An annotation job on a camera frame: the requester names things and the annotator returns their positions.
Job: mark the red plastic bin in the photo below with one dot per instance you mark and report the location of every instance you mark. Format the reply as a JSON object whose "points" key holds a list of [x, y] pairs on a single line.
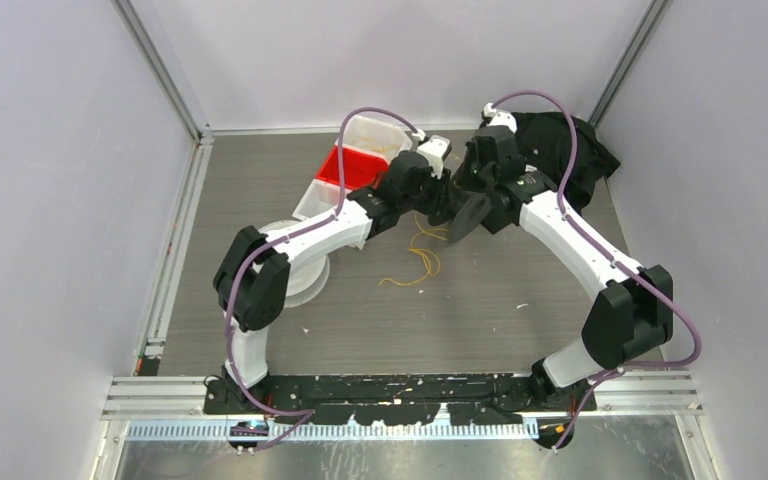
{"points": [[360, 168]]}

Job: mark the near white plastic bin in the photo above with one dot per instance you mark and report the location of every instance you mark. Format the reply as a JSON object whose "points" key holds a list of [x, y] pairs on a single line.
{"points": [[319, 203]]}

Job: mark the black perforated spool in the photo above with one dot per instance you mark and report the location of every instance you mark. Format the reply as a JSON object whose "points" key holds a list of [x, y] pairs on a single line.
{"points": [[470, 209]]}

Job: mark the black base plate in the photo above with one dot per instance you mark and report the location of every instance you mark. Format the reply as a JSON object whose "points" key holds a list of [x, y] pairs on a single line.
{"points": [[399, 400]]}

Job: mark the white plastic bin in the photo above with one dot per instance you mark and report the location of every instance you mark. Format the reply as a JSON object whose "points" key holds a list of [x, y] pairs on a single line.
{"points": [[319, 203], [375, 136]]}

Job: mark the white perforated spool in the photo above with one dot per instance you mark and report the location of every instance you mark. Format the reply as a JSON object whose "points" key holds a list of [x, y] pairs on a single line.
{"points": [[304, 282]]}

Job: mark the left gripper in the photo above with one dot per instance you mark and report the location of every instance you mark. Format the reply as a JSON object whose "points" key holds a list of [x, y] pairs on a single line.
{"points": [[439, 193]]}

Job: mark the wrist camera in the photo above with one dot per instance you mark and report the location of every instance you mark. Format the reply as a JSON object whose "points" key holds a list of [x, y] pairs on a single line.
{"points": [[433, 148], [493, 116]]}

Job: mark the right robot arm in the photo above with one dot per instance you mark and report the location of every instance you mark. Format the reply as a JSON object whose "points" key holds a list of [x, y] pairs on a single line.
{"points": [[625, 320]]}

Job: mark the far white plastic bin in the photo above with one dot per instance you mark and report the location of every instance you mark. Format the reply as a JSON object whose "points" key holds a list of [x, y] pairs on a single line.
{"points": [[375, 136]]}

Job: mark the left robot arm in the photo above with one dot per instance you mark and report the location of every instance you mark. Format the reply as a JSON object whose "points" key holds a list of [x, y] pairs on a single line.
{"points": [[253, 277]]}

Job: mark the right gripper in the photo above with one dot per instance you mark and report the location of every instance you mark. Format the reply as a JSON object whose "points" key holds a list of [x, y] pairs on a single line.
{"points": [[463, 178]]}

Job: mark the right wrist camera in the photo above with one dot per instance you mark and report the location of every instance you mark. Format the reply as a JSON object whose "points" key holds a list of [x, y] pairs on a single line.
{"points": [[493, 116]]}

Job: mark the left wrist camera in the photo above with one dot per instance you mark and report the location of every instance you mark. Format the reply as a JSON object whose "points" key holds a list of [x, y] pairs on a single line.
{"points": [[433, 148]]}

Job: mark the black cloth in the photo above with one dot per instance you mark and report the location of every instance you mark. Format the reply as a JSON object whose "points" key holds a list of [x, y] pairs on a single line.
{"points": [[544, 138]]}

